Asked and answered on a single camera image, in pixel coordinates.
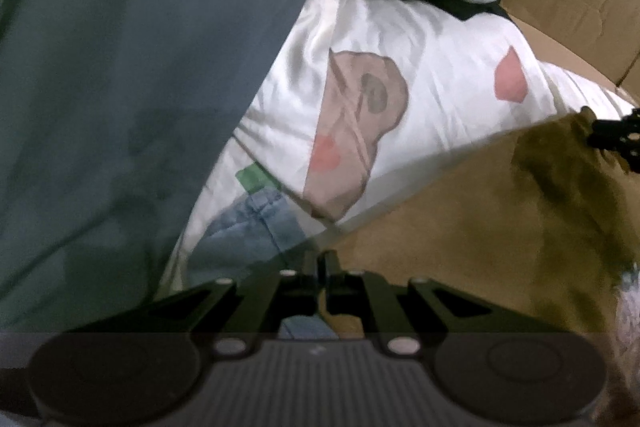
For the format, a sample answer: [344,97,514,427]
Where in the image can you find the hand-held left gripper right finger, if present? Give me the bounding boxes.
[324,251,493,356]

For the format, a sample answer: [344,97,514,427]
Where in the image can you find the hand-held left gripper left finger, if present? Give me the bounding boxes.
[142,251,321,355]

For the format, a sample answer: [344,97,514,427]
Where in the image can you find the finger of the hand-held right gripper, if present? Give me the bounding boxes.
[582,106,640,175]

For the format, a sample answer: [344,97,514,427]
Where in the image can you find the brown printed t-shirt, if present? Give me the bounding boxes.
[280,109,640,343]

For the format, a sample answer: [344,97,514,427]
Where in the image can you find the blue denim garment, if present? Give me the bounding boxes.
[192,192,341,340]

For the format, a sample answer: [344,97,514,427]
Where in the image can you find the white fluffy cloth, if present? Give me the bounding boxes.
[610,264,640,358]

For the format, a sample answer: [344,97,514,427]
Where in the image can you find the white bear-print blanket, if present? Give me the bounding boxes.
[155,0,640,303]

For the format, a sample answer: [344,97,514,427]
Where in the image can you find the dark grey pillow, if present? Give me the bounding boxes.
[0,0,321,333]

